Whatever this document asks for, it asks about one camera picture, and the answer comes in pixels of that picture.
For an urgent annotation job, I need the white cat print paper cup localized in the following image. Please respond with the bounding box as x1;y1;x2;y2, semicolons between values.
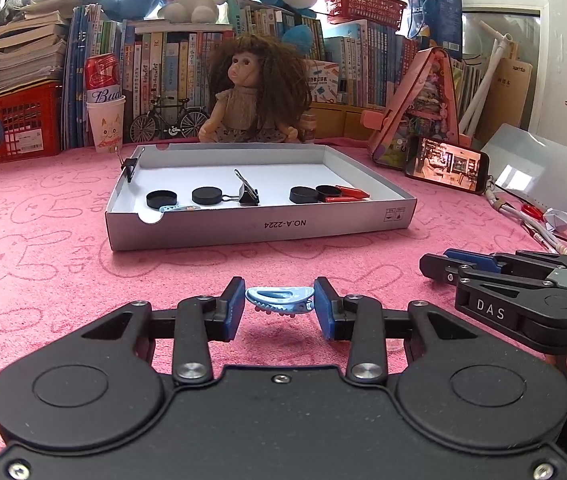
86;94;127;153

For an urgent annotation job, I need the white cardboard box tray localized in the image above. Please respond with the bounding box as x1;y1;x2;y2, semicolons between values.
104;142;418;252

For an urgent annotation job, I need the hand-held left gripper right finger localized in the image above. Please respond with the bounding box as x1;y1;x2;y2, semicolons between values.
313;276;477;386

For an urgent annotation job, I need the light wooden board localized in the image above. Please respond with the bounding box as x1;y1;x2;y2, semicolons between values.
473;42;534;148

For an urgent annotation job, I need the white printed small box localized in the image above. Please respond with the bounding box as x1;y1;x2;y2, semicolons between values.
306;60;340;106

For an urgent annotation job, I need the white paper origami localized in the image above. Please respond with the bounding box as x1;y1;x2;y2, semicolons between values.
543;207;567;233

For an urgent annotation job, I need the curly brown hair doll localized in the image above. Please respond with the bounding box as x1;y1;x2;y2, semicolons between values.
198;35;314;145

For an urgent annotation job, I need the red drink can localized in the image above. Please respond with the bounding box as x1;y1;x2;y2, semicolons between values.
84;52;125;103

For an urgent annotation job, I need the row of colourful upright books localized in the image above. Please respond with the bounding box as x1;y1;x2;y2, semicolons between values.
123;30;236;133

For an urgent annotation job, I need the clear plastic clipboard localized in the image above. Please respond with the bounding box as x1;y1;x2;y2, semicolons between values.
478;123;567;233

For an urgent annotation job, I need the blue paper bag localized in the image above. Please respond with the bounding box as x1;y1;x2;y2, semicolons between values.
403;0;464;61

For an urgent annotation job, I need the black binder clip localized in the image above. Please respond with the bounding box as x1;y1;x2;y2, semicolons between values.
114;146;146;183
222;169;260;207

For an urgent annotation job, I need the white plastic pipe frame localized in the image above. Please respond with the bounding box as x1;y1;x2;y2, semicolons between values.
458;20;511;136

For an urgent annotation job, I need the row of teal upright books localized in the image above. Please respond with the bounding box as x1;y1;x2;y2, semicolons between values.
226;0;419;108

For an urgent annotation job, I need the stack of paperback books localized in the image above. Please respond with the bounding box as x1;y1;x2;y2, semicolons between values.
0;0;71;101

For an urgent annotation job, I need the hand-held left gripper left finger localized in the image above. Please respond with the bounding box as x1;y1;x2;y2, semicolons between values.
83;276;247;386

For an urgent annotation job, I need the grey plush toy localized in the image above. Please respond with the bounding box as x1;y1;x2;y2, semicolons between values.
0;0;36;26

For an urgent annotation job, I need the pink rabbit print tablecloth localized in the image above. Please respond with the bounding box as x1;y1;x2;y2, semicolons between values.
0;137;567;461

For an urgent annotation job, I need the red plastic crate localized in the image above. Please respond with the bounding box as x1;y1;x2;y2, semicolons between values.
0;80;62;165

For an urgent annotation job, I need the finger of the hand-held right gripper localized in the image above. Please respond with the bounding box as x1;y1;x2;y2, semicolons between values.
443;249;564;274
419;254;547;333

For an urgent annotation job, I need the small brown jar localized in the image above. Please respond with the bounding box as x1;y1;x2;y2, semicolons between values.
299;112;317;143

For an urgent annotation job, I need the wooden desktop drawer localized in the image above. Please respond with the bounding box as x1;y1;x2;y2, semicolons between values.
308;102;389;141

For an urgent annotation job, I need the row of blue thin booklets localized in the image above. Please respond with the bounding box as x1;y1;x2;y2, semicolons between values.
60;4;124;151

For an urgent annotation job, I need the black smartphone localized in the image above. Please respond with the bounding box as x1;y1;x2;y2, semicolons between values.
404;133;491;196

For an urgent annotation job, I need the black model bicycle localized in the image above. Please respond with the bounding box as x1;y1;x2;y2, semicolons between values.
129;96;210;143

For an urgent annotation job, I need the red plastic basket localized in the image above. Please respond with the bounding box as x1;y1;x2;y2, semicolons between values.
322;0;408;28

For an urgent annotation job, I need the white cable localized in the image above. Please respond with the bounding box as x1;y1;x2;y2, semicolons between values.
486;182;567;256

